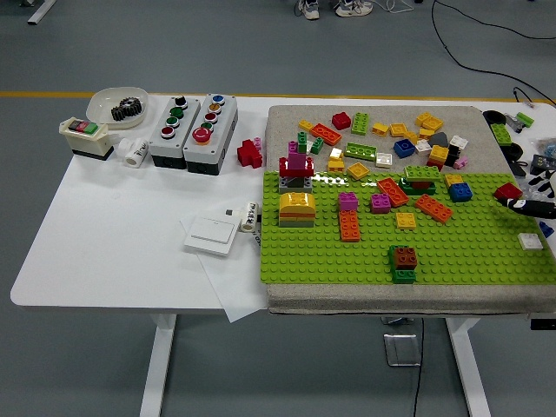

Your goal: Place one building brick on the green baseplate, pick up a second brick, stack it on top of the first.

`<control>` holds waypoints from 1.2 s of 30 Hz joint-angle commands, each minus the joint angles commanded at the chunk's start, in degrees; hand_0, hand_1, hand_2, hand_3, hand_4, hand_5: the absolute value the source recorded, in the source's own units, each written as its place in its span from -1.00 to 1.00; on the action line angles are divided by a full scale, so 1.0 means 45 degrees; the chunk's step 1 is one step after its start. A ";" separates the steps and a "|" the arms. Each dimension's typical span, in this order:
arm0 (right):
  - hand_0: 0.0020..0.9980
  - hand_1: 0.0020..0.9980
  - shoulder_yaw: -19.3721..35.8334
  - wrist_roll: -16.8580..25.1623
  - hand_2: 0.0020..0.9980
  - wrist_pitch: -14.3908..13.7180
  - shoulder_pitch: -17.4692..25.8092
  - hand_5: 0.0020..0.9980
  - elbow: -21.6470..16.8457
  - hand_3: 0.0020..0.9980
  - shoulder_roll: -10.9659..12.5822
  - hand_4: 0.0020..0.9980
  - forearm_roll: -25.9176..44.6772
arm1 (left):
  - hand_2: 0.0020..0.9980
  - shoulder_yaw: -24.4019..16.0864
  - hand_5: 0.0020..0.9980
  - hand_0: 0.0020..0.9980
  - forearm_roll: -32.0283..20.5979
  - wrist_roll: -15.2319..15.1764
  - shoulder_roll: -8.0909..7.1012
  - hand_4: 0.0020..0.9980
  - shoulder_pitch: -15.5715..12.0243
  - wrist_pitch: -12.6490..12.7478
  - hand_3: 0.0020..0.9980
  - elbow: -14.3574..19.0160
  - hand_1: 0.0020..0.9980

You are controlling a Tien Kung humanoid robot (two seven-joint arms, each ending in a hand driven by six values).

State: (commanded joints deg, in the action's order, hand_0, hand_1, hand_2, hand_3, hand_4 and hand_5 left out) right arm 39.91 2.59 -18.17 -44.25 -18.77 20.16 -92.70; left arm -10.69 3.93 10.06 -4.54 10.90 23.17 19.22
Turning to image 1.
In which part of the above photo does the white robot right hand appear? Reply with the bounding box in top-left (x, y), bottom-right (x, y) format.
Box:
top-left (494, 168), bottom-right (556, 220)

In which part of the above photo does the brown two-by-two brick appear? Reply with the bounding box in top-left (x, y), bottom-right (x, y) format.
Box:
top-left (394, 246), bottom-right (419, 269)

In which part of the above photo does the dark green two-by-four brick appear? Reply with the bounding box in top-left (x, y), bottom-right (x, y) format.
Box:
top-left (387, 244), bottom-right (418, 285)

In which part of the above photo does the green studded baseplate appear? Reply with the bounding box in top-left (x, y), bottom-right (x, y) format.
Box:
top-left (259, 170), bottom-right (556, 286)

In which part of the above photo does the red sloped two-by-two brick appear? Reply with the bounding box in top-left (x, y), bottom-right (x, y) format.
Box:
top-left (493, 182), bottom-right (524, 201)

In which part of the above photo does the blue two-by-two brick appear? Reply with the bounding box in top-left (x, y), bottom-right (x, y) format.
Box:
top-left (393, 138), bottom-right (416, 159)
top-left (446, 182), bottom-right (473, 205)

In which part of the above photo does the orange two-by-four brick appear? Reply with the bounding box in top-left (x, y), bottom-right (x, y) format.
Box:
top-left (337, 209), bottom-right (362, 243)
top-left (375, 176), bottom-right (410, 208)
top-left (414, 194), bottom-right (454, 225)
top-left (309, 122), bottom-right (343, 147)

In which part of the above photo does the lime two-by-four brick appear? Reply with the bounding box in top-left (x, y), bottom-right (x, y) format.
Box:
top-left (350, 111), bottom-right (371, 136)
top-left (402, 165), bottom-right (444, 183)

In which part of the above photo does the dark green arch brick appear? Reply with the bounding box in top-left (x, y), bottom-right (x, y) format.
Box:
top-left (397, 176), bottom-right (438, 196)

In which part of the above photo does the magenta two-by-two brick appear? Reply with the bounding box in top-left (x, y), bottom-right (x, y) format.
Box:
top-left (369, 192), bottom-right (392, 215)

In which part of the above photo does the pink two-by-two brick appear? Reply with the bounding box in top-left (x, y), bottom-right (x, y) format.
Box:
top-left (337, 191), bottom-right (360, 212)

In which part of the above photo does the yellow domed brick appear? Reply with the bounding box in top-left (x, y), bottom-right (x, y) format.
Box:
top-left (277, 192), bottom-right (317, 215)

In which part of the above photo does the grey base brick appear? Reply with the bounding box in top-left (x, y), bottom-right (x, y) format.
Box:
top-left (277, 175), bottom-right (314, 195)

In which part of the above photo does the red arch brick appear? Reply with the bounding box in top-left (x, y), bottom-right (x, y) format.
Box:
top-left (277, 156), bottom-right (314, 178)

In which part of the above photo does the red cross-shaped brick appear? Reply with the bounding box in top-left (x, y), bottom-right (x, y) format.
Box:
top-left (236, 138), bottom-right (264, 169)

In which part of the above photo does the clear plastic bag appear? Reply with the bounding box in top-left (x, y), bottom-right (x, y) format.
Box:
top-left (520, 180), bottom-right (548, 203)

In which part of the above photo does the black button device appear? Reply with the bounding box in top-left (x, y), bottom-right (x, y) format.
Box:
top-left (529, 154), bottom-right (556, 175)

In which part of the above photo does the small grey device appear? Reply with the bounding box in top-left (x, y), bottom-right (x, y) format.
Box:
top-left (503, 112), bottom-right (529, 134)

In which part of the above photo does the white table leg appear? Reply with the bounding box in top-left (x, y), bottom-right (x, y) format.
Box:
top-left (445, 317), bottom-right (494, 417)
top-left (138, 313), bottom-right (178, 417)

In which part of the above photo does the lime two-by-four plate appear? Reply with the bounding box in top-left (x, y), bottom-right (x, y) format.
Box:
top-left (343, 142), bottom-right (377, 162)

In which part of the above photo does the metal floor socket box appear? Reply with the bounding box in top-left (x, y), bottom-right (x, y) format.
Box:
top-left (381, 332), bottom-right (422, 368)

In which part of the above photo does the grey-brown cushion mat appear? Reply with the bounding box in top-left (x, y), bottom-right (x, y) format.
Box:
top-left (264, 104), bottom-right (556, 316)

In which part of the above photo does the white sneaker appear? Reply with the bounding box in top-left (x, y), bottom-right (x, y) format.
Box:
top-left (295, 0), bottom-right (321, 22)
top-left (334, 0), bottom-right (374, 18)

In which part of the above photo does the labelled white pipe fitting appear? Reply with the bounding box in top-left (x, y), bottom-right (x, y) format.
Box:
top-left (240, 202), bottom-right (261, 234)

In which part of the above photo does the white paper sheet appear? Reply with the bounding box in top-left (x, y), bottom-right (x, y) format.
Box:
top-left (180, 216), bottom-right (269, 323)

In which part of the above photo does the grey emergency-stop control box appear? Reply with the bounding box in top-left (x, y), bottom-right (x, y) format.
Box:
top-left (182, 93), bottom-right (239, 175)

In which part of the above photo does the grey four-button control box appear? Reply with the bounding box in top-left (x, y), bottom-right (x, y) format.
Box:
top-left (149, 95), bottom-right (203, 169)

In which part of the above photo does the black metal gear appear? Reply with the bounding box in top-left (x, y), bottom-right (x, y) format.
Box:
top-left (110, 96), bottom-right (145, 122)

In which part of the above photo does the white plastic bowl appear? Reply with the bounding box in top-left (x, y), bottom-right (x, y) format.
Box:
top-left (85, 86), bottom-right (151, 130)

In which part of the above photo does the white background table foot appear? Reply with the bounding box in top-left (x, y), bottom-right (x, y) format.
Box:
top-left (26, 0), bottom-right (57, 25)

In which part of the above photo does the black cable with connector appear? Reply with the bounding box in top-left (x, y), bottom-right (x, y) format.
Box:
top-left (512, 86), bottom-right (536, 109)

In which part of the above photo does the long black floor cable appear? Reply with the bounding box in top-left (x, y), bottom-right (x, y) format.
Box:
top-left (431, 0), bottom-right (556, 108)

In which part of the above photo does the thin black hanging cable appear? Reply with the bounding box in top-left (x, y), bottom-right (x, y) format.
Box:
top-left (411, 317), bottom-right (426, 417)

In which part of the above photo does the white floor cable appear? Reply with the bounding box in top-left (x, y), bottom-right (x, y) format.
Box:
top-left (373, 0), bottom-right (416, 14)

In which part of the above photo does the white wall switch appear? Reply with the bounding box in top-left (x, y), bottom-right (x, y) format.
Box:
top-left (182, 215), bottom-right (242, 258)

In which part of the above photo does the cream red-green switch box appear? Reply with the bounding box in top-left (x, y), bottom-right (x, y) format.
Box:
top-left (58, 116), bottom-right (116, 162)

